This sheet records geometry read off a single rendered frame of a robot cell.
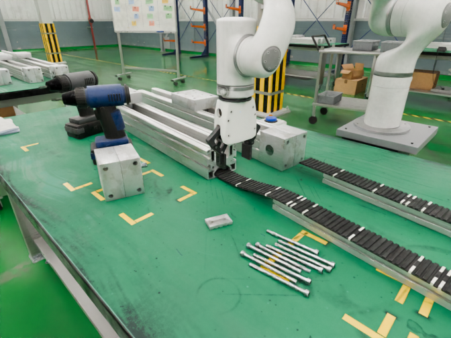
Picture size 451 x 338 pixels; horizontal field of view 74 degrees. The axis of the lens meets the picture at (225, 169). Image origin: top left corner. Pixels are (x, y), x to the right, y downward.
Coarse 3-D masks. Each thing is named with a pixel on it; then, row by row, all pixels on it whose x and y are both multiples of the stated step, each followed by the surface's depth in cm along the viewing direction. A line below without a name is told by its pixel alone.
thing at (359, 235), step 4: (360, 228) 55; (364, 228) 55; (356, 232) 54; (360, 232) 54; (364, 232) 54; (368, 232) 54; (352, 236) 53; (356, 236) 54; (360, 236) 53; (364, 236) 54; (352, 240) 53; (356, 240) 52; (360, 240) 53
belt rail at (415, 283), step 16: (272, 208) 67; (288, 208) 63; (304, 224) 61; (336, 240) 56; (368, 256) 52; (384, 272) 50; (400, 272) 48; (416, 288) 46; (432, 288) 45; (448, 304) 43
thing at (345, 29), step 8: (304, 0) 782; (336, 0) 667; (352, 0) 708; (368, 0) 681; (312, 24) 784; (320, 24) 773; (344, 24) 727; (344, 32) 732; (344, 40) 739; (288, 56) 868; (288, 64) 881
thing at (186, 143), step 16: (128, 112) 108; (144, 112) 114; (160, 112) 107; (128, 128) 112; (144, 128) 101; (160, 128) 92; (176, 128) 99; (192, 128) 92; (160, 144) 95; (176, 144) 87; (192, 144) 80; (208, 144) 87; (192, 160) 83; (208, 160) 77; (208, 176) 79
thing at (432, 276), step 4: (432, 264) 47; (436, 264) 47; (428, 268) 47; (432, 268) 46; (436, 268) 47; (440, 268) 46; (444, 268) 46; (428, 272) 46; (432, 272) 46; (436, 272) 46; (440, 272) 46; (444, 272) 46; (424, 276) 45; (428, 276) 45; (432, 276) 45; (436, 276) 45; (440, 276) 45; (424, 280) 44; (428, 280) 44; (432, 280) 44; (436, 280) 44; (432, 284) 44; (436, 284) 44
